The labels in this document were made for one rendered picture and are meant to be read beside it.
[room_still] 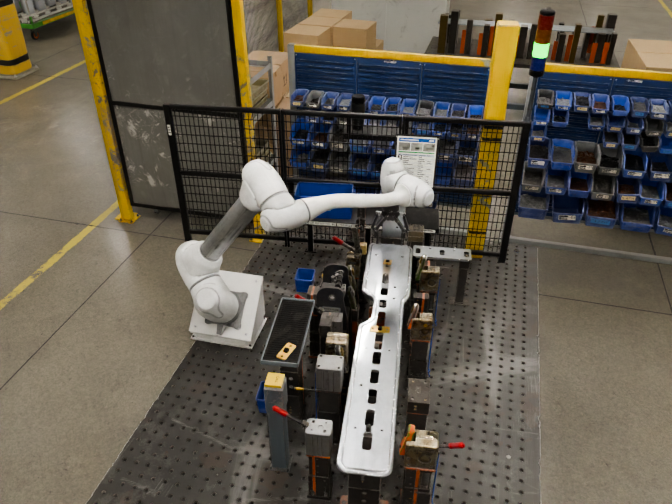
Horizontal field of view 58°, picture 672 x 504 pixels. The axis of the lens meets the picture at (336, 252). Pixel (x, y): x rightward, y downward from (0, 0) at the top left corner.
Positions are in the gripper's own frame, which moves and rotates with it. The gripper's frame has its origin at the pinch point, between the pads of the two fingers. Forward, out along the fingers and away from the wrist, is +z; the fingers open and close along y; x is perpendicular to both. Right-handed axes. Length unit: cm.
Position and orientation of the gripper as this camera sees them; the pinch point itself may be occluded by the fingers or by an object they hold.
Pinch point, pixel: (389, 239)
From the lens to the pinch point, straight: 287.1
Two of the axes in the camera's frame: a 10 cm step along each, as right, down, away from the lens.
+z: 0.1, 8.3, 5.6
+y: 9.9, 0.7, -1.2
